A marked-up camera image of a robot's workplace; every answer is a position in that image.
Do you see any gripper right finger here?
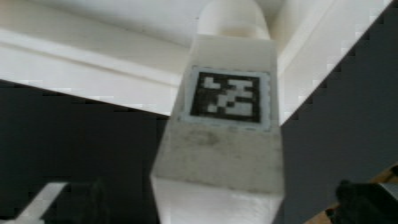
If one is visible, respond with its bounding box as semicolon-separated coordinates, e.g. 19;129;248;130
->
325;165;398;224

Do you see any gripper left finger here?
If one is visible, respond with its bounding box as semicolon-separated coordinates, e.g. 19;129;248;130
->
10;181;110;224

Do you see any white leg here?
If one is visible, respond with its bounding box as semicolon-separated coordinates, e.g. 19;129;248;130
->
151;0;284;224

